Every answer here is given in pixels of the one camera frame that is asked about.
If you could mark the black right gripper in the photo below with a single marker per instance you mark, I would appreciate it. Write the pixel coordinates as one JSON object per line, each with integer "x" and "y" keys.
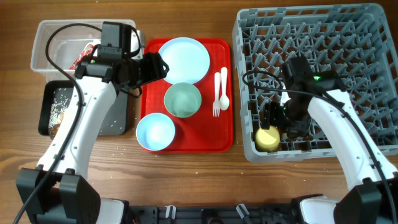
{"x": 271, "y": 117}

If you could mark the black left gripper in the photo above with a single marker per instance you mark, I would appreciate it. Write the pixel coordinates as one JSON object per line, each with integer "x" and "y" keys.
{"x": 156, "y": 70}

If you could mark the yellow plastic cup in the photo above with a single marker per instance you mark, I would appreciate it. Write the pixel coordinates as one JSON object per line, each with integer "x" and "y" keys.
{"x": 267, "y": 140}

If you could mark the white plastic spoon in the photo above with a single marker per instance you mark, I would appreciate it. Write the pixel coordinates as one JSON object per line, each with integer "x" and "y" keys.
{"x": 224, "y": 100}

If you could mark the red snack wrapper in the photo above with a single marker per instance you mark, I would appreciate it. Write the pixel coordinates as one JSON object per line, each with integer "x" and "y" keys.
{"x": 86, "y": 51}

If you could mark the white plastic fork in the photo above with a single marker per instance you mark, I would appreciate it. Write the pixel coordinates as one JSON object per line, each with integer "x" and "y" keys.
{"x": 216, "y": 103}

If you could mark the green bowl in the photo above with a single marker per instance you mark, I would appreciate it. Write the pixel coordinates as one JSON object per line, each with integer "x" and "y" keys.
{"x": 182, "y": 100}

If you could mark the light blue plate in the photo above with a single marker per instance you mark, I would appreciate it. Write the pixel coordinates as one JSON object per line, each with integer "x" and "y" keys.
{"x": 187, "y": 58}

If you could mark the light blue bowl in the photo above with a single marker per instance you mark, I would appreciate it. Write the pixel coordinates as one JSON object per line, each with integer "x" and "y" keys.
{"x": 155, "y": 131}

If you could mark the food scraps and rice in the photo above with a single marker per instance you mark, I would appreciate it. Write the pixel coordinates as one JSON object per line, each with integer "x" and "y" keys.
{"x": 59, "y": 104}

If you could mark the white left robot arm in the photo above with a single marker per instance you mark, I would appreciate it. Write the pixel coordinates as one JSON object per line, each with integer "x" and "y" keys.
{"x": 56, "y": 190}

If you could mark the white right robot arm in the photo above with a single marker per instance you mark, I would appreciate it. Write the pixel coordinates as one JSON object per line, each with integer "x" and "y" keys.
{"x": 371, "y": 178}

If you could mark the clear plastic waste bin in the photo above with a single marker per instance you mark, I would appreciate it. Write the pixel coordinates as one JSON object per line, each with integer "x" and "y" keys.
{"x": 64, "y": 48}

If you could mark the black food waste tray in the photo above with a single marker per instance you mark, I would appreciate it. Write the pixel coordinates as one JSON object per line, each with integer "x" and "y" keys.
{"x": 114, "y": 123}

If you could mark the grey dishwasher rack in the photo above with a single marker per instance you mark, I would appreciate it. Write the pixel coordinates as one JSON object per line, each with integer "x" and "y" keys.
{"x": 353, "y": 40}

